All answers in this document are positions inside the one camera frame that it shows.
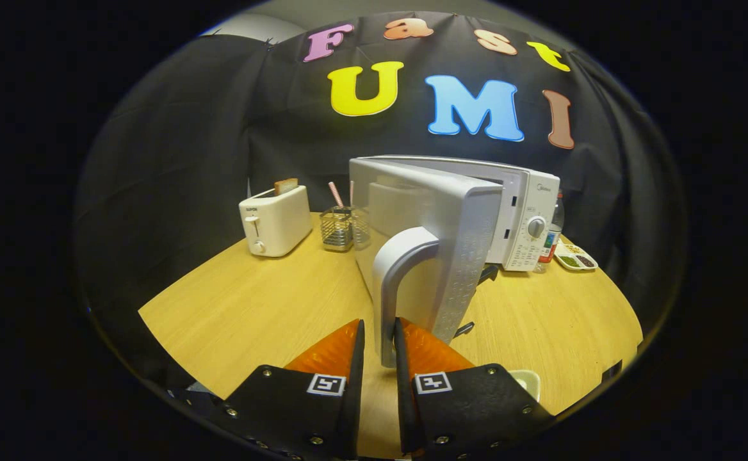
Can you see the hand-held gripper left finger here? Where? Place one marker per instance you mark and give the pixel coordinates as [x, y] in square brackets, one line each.
[357, 384]

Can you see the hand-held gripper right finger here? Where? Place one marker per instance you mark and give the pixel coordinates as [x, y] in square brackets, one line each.
[403, 384]

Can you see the white microwave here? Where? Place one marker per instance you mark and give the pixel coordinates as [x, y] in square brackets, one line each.
[438, 211]

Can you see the pale green plate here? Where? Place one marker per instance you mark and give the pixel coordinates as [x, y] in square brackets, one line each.
[528, 382]

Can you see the cream toaster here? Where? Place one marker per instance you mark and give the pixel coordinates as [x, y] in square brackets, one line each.
[278, 224]

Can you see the clear water bottle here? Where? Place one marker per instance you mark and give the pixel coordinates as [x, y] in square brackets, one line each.
[550, 240]

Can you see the toast slice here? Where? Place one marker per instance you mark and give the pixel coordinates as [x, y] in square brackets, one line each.
[285, 186]

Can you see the divided dish of beans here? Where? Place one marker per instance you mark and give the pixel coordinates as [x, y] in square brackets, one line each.
[576, 259]

